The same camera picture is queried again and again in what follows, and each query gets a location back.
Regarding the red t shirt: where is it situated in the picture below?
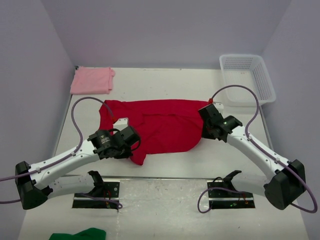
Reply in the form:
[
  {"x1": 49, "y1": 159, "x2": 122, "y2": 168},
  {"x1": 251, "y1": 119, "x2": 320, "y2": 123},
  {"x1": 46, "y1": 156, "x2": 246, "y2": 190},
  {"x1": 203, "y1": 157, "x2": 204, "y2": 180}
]
[{"x1": 99, "y1": 99, "x2": 207, "y2": 166}]

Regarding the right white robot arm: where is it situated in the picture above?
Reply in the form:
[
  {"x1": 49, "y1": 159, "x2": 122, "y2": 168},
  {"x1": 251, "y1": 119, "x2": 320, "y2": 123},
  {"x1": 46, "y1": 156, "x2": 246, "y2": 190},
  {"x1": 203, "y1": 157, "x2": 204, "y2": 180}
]
[{"x1": 198, "y1": 104, "x2": 306, "y2": 210}]

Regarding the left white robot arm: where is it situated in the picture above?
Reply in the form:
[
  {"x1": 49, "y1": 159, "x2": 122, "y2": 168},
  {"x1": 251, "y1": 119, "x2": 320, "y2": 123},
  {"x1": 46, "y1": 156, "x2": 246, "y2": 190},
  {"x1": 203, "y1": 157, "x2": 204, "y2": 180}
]
[{"x1": 15, "y1": 126, "x2": 141, "y2": 210}]

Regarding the white plastic basket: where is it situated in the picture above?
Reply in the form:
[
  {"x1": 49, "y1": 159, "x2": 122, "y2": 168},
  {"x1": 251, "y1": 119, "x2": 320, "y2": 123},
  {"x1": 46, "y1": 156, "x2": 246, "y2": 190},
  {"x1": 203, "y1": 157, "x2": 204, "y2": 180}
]
[{"x1": 219, "y1": 54, "x2": 276, "y2": 107}]

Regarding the folded pink t shirt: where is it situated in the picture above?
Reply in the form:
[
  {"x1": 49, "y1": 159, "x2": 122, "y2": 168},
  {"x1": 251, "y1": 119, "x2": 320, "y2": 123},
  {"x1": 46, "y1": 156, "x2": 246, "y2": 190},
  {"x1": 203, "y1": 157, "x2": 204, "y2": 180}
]
[{"x1": 70, "y1": 66, "x2": 116, "y2": 95}]

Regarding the green t shirt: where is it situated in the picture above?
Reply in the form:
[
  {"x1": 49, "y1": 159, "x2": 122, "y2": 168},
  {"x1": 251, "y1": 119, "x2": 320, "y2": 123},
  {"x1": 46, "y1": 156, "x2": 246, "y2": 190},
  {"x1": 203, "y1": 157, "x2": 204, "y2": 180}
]
[{"x1": 49, "y1": 227, "x2": 107, "y2": 240}]

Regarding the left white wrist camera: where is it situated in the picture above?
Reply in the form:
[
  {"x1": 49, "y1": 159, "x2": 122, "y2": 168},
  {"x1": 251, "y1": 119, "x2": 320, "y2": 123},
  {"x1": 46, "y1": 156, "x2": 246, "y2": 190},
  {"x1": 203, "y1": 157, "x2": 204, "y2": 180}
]
[{"x1": 113, "y1": 117, "x2": 129, "y2": 131}]

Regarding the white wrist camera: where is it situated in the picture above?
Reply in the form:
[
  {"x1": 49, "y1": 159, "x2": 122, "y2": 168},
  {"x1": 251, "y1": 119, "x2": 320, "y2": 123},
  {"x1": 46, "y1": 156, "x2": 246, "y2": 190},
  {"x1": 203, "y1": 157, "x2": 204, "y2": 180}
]
[
  {"x1": 212, "y1": 102, "x2": 224, "y2": 114},
  {"x1": 113, "y1": 117, "x2": 129, "y2": 131}
]

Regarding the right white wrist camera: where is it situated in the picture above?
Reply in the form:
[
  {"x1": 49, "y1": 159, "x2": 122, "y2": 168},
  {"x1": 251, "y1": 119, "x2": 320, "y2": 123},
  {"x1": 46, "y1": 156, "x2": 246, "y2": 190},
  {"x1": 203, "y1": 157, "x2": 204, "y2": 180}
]
[{"x1": 212, "y1": 102, "x2": 224, "y2": 114}]

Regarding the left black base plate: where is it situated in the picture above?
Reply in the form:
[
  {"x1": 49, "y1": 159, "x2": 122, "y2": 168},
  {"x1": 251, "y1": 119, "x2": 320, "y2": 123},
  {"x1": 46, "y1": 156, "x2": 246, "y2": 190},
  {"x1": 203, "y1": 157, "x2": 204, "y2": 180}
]
[{"x1": 72, "y1": 178, "x2": 122, "y2": 211}]

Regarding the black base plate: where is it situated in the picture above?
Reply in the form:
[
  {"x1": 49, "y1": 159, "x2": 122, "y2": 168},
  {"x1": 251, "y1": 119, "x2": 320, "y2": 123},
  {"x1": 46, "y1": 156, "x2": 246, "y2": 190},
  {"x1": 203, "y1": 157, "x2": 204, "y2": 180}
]
[
  {"x1": 208, "y1": 189, "x2": 256, "y2": 210},
  {"x1": 72, "y1": 178, "x2": 122, "y2": 211}
]

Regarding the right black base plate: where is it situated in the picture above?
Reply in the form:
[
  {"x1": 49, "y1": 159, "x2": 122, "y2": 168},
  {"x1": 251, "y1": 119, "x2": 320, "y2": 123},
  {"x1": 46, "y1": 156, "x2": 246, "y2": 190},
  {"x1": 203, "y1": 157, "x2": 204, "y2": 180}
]
[{"x1": 208, "y1": 189, "x2": 256, "y2": 210}]

